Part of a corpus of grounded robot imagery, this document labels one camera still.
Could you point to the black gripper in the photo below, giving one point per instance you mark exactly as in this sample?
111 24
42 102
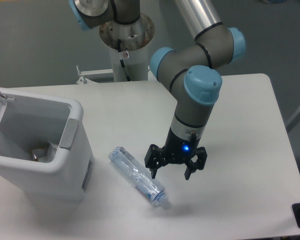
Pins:
177 150

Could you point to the crushed clear plastic bottle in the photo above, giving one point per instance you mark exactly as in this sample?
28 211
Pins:
138 175

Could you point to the clear plastic wrapper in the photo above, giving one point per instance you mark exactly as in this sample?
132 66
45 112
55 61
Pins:
46 155

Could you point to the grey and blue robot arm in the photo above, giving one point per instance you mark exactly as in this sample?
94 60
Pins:
189 75

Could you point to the white open trash can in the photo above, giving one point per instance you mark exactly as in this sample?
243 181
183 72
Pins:
32 121

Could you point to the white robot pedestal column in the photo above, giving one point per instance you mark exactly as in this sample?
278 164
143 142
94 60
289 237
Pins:
128 46

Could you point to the white pedestal base frame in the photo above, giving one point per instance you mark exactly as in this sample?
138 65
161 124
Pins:
94 76

